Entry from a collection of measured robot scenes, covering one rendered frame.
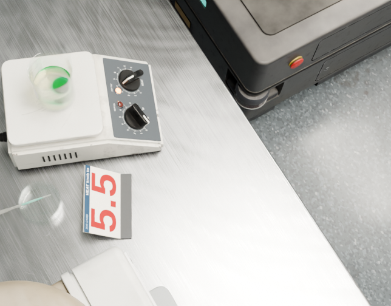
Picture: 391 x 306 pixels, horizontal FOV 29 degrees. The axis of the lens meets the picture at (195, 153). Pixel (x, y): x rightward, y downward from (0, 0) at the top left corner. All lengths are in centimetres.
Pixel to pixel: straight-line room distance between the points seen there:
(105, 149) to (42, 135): 9
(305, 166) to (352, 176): 12
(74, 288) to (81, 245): 63
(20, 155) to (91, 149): 9
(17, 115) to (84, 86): 9
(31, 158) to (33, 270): 14
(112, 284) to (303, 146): 153
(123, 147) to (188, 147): 10
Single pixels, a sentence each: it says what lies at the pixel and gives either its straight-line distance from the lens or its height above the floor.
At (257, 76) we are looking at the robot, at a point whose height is 31.
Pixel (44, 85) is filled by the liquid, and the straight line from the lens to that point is 96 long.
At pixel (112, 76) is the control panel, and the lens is 103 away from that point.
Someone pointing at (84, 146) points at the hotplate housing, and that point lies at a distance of 98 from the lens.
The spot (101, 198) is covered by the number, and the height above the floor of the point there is 77.
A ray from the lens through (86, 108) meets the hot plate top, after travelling 98.
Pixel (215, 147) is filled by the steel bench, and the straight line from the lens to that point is 106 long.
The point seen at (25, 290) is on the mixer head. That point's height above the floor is 136.
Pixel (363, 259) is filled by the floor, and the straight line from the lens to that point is 185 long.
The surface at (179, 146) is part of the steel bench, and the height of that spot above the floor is 75.
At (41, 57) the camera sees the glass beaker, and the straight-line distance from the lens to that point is 95.
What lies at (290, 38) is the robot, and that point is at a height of 36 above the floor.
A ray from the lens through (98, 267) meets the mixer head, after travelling 39.
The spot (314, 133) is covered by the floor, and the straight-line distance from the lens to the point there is 192.
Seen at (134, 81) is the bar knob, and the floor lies 80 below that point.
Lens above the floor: 173
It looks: 69 degrees down
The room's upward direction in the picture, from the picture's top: 11 degrees clockwise
